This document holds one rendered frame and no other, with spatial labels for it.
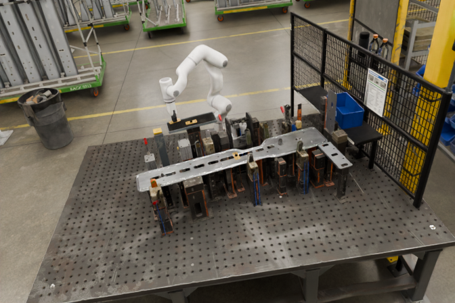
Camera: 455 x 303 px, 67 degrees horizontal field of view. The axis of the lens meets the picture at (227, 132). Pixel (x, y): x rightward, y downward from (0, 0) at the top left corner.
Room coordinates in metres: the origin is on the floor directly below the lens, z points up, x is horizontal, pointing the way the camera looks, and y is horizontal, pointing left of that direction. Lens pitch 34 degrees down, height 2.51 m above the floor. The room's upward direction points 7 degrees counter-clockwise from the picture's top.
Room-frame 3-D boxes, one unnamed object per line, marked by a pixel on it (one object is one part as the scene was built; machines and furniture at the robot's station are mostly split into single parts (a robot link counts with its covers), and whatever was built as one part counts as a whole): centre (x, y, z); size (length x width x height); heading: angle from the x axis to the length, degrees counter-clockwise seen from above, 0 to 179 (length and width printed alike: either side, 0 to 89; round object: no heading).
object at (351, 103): (2.23, -0.90, 1.10); 0.30 x 0.17 x 0.13; 5
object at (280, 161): (1.84, -0.34, 0.84); 0.11 x 0.08 x 0.29; 13
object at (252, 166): (1.79, -0.14, 0.87); 0.12 x 0.09 x 0.35; 13
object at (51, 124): (4.05, 2.31, 0.36); 0.54 x 0.50 x 0.73; 2
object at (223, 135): (2.13, 0.03, 0.89); 0.13 x 0.11 x 0.38; 13
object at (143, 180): (1.94, -0.02, 1.00); 1.38 x 0.22 x 0.02; 103
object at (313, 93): (2.34, -0.87, 1.02); 0.90 x 0.22 x 0.03; 13
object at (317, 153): (1.89, -0.61, 0.84); 0.11 x 0.10 x 0.28; 13
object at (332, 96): (2.10, -0.76, 1.17); 0.12 x 0.01 x 0.34; 13
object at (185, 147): (2.04, 0.32, 0.90); 0.13 x 0.10 x 0.41; 13
